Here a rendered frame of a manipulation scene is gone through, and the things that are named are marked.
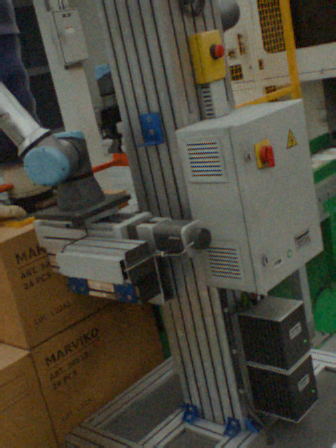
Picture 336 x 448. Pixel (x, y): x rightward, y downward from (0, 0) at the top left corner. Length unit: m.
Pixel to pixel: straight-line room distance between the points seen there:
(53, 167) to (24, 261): 0.53
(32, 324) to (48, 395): 0.28
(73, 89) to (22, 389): 2.05
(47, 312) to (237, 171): 0.97
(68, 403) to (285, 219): 1.12
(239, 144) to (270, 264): 0.35
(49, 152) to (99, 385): 1.08
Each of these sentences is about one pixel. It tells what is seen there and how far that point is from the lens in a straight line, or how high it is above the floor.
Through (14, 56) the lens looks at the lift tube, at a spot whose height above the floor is 1.52.
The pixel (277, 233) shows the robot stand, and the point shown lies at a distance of 1.72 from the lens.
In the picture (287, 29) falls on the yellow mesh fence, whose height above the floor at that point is 1.40.
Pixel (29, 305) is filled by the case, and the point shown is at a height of 0.70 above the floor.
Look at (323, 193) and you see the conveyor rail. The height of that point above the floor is 0.54.
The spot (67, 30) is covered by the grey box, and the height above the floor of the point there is 1.65.
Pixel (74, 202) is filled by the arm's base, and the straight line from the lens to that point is 1.87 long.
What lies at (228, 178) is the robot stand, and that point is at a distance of 1.61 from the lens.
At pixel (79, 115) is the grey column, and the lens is 3.77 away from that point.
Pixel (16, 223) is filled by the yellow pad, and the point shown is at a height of 0.97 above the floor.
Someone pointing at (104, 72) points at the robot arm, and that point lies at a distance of 2.29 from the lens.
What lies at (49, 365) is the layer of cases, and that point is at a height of 0.46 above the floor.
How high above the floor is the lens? 1.44
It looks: 16 degrees down
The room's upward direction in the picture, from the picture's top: 12 degrees counter-clockwise
